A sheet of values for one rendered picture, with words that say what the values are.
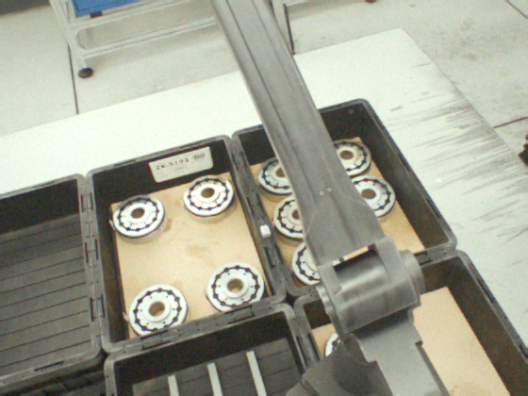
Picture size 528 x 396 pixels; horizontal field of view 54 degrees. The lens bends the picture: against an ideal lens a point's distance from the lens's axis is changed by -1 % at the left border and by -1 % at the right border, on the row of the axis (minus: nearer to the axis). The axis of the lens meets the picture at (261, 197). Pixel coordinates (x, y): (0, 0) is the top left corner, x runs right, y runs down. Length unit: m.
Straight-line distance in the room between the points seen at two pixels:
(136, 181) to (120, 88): 1.75
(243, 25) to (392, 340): 0.30
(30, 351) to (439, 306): 0.72
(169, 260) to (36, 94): 2.08
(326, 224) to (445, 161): 0.94
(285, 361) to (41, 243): 0.56
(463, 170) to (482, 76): 1.47
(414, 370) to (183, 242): 0.67
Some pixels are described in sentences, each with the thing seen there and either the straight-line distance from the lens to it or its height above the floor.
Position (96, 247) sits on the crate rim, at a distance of 0.98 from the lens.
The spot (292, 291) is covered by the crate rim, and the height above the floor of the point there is 0.93.
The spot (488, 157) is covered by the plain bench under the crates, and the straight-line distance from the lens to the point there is 1.38.
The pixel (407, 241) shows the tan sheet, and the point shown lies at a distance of 1.03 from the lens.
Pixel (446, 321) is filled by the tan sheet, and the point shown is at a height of 0.83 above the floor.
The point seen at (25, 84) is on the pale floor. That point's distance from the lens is 3.10.
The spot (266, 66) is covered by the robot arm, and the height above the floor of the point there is 1.40.
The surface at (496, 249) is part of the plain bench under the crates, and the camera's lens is 1.22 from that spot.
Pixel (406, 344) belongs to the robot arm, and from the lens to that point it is 0.47.
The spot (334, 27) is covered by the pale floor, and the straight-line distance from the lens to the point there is 3.02.
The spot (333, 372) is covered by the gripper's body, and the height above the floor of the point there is 1.13.
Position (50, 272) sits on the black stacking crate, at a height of 0.83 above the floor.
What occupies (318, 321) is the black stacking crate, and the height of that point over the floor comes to 0.85.
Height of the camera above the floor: 1.67
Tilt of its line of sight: 51 degrees down
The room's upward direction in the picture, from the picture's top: 8 degrees counter-clockwise
